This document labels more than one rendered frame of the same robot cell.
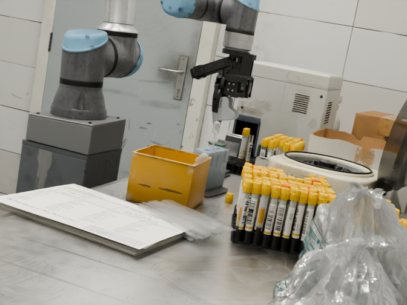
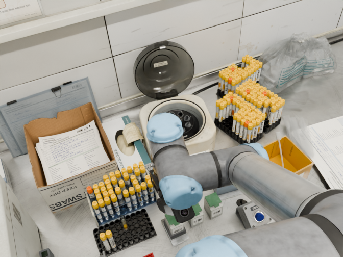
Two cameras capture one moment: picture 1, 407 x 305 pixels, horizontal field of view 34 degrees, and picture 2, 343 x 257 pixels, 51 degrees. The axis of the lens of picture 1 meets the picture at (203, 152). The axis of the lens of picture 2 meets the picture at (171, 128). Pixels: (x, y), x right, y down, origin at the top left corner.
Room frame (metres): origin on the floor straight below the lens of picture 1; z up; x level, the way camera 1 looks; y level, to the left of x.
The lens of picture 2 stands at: (2.05, 0.36, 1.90)
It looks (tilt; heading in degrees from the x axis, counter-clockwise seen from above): 48 degrees down; 231
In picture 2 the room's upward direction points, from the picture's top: 4 degrees counter-clockwise
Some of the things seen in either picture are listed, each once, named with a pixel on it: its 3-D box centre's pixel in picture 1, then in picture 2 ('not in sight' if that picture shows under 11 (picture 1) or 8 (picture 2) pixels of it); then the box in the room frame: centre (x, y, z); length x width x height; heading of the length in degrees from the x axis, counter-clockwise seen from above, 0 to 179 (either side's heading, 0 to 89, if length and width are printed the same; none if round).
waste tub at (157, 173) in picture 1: (169, 177); (280, 166); (1.37, 0.06, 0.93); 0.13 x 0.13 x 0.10; 76
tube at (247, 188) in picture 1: (243, 210); (280, 110); (1.17, -0.09, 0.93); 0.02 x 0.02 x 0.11
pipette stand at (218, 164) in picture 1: (208, 170); (229, 179); (1.52, -0.02, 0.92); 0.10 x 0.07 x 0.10; 154
